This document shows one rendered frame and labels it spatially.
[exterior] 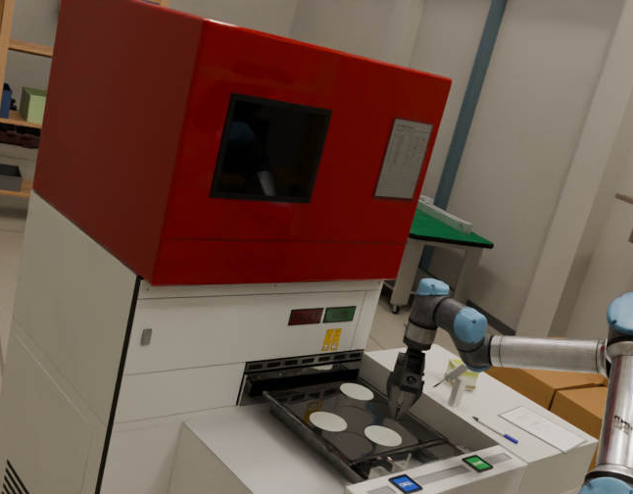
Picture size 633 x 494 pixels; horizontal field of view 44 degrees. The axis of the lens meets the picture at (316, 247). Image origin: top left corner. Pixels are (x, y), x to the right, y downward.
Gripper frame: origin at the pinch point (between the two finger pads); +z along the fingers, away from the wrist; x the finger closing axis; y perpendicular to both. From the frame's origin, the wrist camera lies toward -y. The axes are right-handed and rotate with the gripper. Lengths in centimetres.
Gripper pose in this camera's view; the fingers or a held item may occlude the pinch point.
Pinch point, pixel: (396, 415)
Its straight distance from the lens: 199.9
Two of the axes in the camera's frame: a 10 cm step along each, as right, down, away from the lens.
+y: 1.6, -2.2, 9.6
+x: -9.6, -2.7, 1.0
